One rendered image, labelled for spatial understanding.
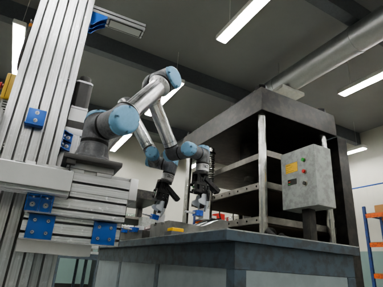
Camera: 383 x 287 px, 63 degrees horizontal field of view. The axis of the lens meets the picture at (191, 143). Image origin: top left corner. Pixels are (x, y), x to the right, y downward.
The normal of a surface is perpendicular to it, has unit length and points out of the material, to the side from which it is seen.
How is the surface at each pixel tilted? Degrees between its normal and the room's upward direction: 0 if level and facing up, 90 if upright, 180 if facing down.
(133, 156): 90
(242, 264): 90
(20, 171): 90
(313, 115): 90
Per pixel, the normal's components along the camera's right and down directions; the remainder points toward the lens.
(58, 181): 0.43, -0.31
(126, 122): 0.73, -0.10
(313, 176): -0.87, -0.23
